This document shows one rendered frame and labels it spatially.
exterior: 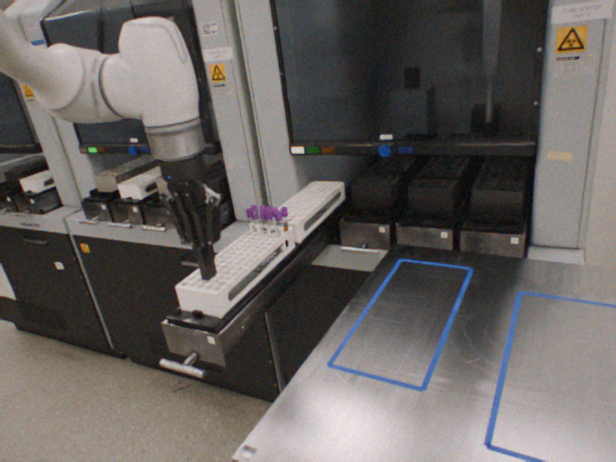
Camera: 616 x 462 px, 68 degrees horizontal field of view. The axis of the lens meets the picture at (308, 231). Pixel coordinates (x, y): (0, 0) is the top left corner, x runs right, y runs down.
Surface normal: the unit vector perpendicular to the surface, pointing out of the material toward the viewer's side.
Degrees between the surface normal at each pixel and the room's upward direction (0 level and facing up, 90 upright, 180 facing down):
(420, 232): 90
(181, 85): 92
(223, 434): 0
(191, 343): 90
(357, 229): 90
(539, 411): 0
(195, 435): 0
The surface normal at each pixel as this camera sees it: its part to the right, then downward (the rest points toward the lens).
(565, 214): -0.44, 0.41
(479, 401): -0.12, -0.91
